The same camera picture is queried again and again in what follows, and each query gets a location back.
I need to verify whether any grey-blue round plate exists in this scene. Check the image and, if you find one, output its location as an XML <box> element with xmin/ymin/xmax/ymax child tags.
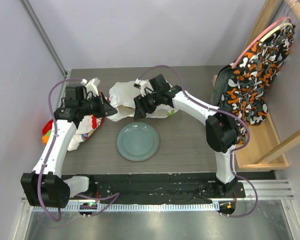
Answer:
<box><xmin>116</xmin><ymin>122</ymin><xmax>160</xmax><ymax>162</ymax></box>

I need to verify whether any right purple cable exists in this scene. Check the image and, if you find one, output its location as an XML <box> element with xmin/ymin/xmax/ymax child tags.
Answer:
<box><xmin>138</xmin><ymin>64</ymin><xmax>259</xmax><ymax>218</ymax></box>

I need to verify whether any colourful rainbow cartoon cloth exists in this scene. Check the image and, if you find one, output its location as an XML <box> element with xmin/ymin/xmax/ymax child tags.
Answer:
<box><xmin>41</xmin><ymin>114</ymin><xmax>105</xmax><ymax>152</ymax></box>

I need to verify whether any orange black patterned garment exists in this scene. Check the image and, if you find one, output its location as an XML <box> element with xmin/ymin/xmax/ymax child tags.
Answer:
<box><xmin>211</xmin><ymin>24</ymin><xmax>296</xmax><ymax>146</ymax></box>

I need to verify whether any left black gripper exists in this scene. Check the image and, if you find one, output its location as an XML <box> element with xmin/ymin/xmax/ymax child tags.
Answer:
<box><xmin>79</xmin><ymin>92</ymin><xmax>118</xmax><ymax>119</ymax></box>

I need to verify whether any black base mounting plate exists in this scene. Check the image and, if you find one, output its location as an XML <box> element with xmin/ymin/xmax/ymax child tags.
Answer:
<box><xmin>83</xmin><ymin>173</ymin><xmax>246</xmax><ymax>205</ymax></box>

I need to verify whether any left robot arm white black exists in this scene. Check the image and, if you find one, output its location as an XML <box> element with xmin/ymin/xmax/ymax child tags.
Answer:
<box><xmin>20</xmin><ymin>86</ymin><xmax>117</xmax><ymax>208</ymax></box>

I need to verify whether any white slotted cable duct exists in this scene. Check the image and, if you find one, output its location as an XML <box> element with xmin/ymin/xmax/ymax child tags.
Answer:
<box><xmin>32</xmin><ymin>202</ymin><xmax>220</xmax><ymax>212</ymax></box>

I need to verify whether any white plastic bag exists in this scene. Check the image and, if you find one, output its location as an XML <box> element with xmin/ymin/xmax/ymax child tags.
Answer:
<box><xmin>108</xmin><ymin>81</ymin><xmax>179</xmax><ymax>122</ymax></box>

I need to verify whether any pink clothes hanger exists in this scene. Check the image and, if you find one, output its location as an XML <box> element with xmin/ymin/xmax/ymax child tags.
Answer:
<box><xmin>231</xmin><ymin>16</ymin><xmax>292</xmax><ymax>69</ymax></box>

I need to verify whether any wooden clothes rack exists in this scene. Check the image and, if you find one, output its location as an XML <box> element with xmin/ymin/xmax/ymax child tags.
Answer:
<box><xmin>212</xmin><ymin>0</ymin><xmax>300</xmax><ymax>171</ymax></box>

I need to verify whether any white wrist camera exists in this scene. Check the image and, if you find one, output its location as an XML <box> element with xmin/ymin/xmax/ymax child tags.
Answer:
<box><xmin>80</xmin><ymin>78</ymin><xmax>101</xmax><ymax>98</ymax></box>
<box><xmin>133</xmin><ymin>78</ymin><xmax>148</xmax><ymax>96</ymax></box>

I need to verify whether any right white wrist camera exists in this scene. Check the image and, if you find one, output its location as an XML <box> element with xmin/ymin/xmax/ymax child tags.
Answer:
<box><xmin>133</xmin><ymin>78</ymin><xmax>148</xmax><ymax>96</ymax></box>

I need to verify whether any cream clothes hanger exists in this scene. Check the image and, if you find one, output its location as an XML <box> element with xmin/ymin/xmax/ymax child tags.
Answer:
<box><xmin>260</xmin><ymin>22</ymin><xmax>294</xmax><ymax>42</ymax></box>

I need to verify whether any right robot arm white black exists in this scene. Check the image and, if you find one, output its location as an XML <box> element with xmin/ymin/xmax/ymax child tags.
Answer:
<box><xmin>133</xmin><ymin>74</ymin><xmax>239</xmax><ymax>198</ymax></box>

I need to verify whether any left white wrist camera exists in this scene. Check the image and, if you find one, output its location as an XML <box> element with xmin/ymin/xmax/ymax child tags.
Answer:
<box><xmin>80</xmin><ymin>78</ymin><xmax>101</xmax><ymax>98</ymax></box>

